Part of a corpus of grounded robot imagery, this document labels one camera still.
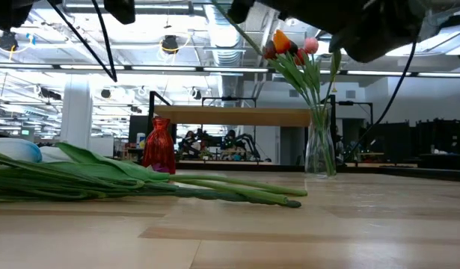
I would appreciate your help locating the pile of artificial tulips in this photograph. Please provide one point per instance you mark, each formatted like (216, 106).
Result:
(12, 149)

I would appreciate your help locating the ceiling light strip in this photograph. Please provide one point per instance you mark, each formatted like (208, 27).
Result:
(162, 68)

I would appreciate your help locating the red glass vase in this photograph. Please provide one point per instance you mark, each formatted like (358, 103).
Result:
(159, 145)

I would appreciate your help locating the black partition screen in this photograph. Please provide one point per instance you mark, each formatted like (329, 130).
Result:
(439, 138)

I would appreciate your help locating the white bottle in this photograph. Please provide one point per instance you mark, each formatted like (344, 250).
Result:
(141, 140)

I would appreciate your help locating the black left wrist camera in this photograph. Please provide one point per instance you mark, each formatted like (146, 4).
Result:
(119, 11)

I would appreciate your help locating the wooden shelf black legs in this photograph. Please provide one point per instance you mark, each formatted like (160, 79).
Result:
(233, 116)

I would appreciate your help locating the black monitor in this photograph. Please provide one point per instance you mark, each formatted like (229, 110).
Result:
(137, 127)

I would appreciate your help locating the black background robot arm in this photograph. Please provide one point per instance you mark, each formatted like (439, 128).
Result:
(188, 143)
(248, 140)

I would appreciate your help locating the silver ventilation duct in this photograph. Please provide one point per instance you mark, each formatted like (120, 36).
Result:
(226, 37)

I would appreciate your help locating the clear glass vase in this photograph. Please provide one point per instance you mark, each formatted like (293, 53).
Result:
(311, 157)

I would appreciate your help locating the white blue tulip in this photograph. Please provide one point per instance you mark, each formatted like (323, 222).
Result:
(55, 155)

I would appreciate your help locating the bouquet of tulips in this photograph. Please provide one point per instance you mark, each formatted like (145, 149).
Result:
(269, 51)

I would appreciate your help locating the black ceiling device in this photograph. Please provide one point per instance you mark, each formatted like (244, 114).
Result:
(8, 42)
(170, 44)

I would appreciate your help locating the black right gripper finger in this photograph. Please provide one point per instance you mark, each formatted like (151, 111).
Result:
(241, 11)

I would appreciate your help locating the white building column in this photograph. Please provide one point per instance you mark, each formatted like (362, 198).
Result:
(77, 112)

